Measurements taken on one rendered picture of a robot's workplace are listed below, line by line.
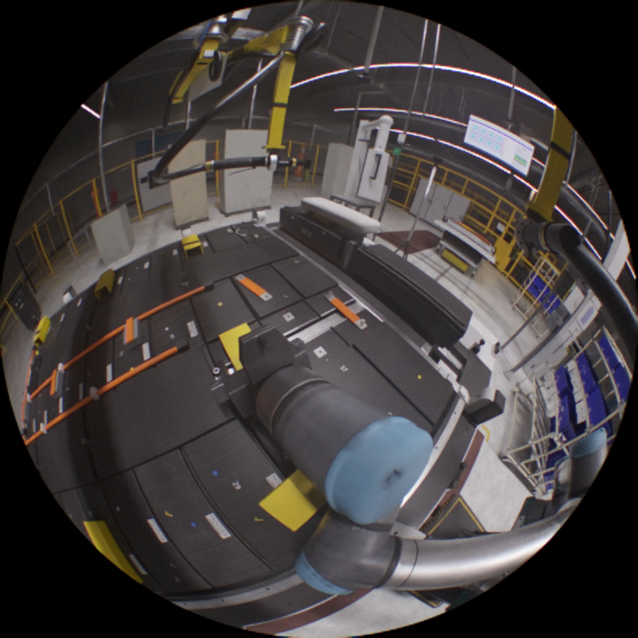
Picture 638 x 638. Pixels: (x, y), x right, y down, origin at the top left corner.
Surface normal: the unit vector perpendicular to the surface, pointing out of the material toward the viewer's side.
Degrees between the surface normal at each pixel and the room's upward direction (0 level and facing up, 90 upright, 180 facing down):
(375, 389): 0
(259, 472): 0
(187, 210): 90
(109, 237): 90
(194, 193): 90
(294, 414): 43
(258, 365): 55
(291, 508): 0
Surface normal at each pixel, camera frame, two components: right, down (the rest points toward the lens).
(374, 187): -0.42, 0.63
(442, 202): -0.76, 0.40
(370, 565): -0.05, -0.84
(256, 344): 0.60, 0.14
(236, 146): 0.63, 0.63
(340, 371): 0.15, -0.66
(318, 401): -0.19, -0.93
